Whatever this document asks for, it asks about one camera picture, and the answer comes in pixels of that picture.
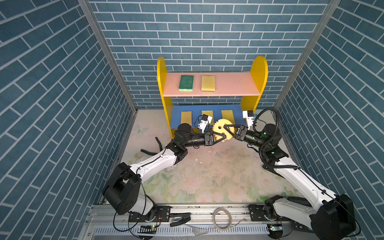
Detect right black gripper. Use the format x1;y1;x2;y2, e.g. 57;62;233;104
225;125;268;152

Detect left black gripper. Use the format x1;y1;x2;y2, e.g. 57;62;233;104
181;131;224;149

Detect yellow smiley face sponge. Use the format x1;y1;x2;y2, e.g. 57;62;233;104
212;119;233;134

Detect bright yellow sponge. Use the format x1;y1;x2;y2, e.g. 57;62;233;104
202;110;214;118
221;110;236;124

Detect pale yellow sponge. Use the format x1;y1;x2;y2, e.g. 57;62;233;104
181;111;192;126

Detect green scouring pad sponge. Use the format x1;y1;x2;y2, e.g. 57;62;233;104
179;75;194;92

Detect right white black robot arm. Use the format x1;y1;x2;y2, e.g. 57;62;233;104
219;124;362;240

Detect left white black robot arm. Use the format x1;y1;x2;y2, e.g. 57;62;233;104
102;124;232;215

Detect yellow shelf with coloured boards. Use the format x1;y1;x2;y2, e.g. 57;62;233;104
157;56;269;138

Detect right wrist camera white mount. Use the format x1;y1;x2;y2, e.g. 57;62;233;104
243;110;255;130

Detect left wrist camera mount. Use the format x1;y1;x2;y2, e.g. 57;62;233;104
198;114;213;134

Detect black corrugated cable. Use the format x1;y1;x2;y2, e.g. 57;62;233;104
251;107;301;170

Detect green handled cutting pliers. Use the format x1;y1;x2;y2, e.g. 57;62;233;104
140;137;164;156

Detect aluminium front rail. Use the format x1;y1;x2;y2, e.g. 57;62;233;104
85;202;334;240

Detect black stapler on rail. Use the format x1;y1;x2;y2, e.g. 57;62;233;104
170;213;191;227

